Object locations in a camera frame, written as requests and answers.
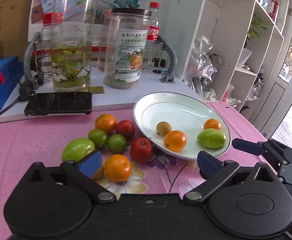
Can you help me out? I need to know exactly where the red tomato back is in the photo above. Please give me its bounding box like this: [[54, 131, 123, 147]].
[[115, 120, 135, 140]]

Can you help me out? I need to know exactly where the clear plastic seed jar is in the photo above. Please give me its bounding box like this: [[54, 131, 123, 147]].
[[103, 8, 152, 89]]

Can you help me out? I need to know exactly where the red spray can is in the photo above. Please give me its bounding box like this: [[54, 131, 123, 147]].
[[268, 0, 279, 22]]

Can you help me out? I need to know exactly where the small green fruit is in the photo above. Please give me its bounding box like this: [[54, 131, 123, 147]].
[[108, 134, 127, 153], [88, 128, 108, 149]]

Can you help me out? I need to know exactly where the small green fruit right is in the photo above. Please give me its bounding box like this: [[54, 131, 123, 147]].
[[108, 134, 127, 153]]

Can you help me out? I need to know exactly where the glass vase with plant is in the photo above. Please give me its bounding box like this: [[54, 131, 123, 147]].
[[51, 0, 96, 92]]

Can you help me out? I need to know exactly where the orange mandarin back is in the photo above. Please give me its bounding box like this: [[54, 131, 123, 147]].
[[95, 114, 117, 134]]

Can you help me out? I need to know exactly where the small green fruit left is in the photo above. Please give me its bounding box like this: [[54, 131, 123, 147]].
[[88, 128, 108, 149]]

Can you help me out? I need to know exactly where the red apple front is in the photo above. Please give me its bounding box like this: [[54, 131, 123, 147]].
[[130, 137, 154, 163]]

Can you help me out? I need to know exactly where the large green fruit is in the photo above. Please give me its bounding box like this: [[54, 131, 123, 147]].
[[61, 138, 95, 162]]

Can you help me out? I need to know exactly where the grey bracket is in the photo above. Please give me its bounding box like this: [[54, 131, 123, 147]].
[[23, 32, 44, 90], [157, 36, 177, 83]]

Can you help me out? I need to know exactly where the clear bottle red cap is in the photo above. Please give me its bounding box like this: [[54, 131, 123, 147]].
[[41, 12, 63, 77]]

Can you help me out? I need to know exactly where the white shelf unit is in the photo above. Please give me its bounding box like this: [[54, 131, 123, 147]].
[[162, 0, 283, 111]]

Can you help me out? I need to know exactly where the blue tool box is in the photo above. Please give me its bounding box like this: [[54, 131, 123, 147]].
[[0, 56, 24, 110]]

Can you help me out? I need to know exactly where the small brown longan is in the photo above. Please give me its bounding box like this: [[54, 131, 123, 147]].
[[92, 165, 104, 180]]

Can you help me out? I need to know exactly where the orange mandarin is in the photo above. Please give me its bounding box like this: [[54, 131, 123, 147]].
[[95, 114, 117, 134], [164, 130, 187, 152], [104, 154, 131, 183]]

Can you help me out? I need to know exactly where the orange mandarin front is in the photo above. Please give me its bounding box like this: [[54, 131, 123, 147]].
[[104, 154, 131, 183]]

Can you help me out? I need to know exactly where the clear plastic bag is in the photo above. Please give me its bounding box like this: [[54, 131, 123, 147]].
[[184, 36, 217, 100]]

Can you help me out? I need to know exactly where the green fruit on plate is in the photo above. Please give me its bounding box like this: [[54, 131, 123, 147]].
[[197, 128, 226, 149]]

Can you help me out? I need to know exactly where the small orange on plate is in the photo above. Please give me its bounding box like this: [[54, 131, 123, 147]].
[[203, 119, 221, 130]]

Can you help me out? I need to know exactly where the brown longan on plate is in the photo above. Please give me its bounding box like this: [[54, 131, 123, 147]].
[[156, 121, 172, 137]]

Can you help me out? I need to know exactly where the black power adapter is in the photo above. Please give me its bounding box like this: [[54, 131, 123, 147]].
[[18, 81, 35, 102]]

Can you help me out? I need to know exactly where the black smartphone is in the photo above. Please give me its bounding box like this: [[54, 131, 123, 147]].
[[24, 92, 92, 116]]

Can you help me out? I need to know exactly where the orange mandarin on plate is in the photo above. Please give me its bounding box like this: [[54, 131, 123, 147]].
[[164, 130, 187, 152]]

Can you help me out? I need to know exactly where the grey bracket right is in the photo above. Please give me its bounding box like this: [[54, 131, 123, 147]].
[[157, 36, 177, 83]]

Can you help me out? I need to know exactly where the grey bracket left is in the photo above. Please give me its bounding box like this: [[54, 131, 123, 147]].
[[23, 32, 44, 90]]

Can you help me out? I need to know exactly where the cola bottle red label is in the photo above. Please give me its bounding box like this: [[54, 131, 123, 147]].
[[141, 2, 160, 73]]

